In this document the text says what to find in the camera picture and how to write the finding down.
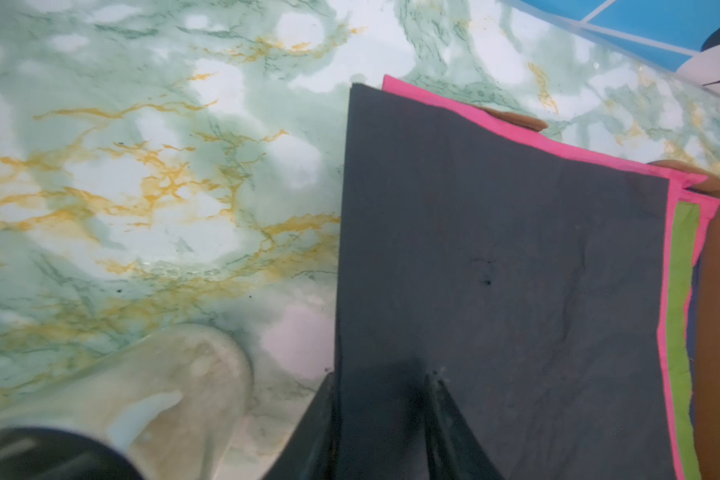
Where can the stack of coloured napkins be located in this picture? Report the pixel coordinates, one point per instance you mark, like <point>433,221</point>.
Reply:
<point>688,217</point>

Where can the black top napkin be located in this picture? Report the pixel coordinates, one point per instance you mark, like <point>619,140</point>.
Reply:
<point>415,254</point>

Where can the glass sugar shaker black lid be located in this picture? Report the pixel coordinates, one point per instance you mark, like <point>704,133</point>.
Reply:
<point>169,402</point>

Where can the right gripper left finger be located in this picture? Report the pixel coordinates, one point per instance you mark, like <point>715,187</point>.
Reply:
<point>309,452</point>

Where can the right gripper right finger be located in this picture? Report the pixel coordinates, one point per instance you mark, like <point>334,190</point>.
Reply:
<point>453,451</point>

